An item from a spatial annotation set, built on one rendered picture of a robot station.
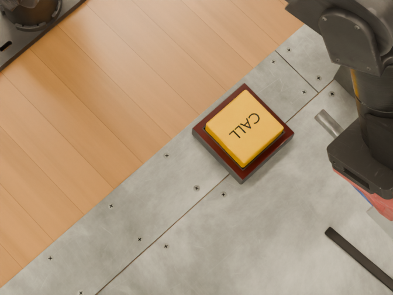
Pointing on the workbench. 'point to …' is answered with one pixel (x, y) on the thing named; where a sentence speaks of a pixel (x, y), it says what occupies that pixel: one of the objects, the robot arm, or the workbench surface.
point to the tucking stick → (359, 257)
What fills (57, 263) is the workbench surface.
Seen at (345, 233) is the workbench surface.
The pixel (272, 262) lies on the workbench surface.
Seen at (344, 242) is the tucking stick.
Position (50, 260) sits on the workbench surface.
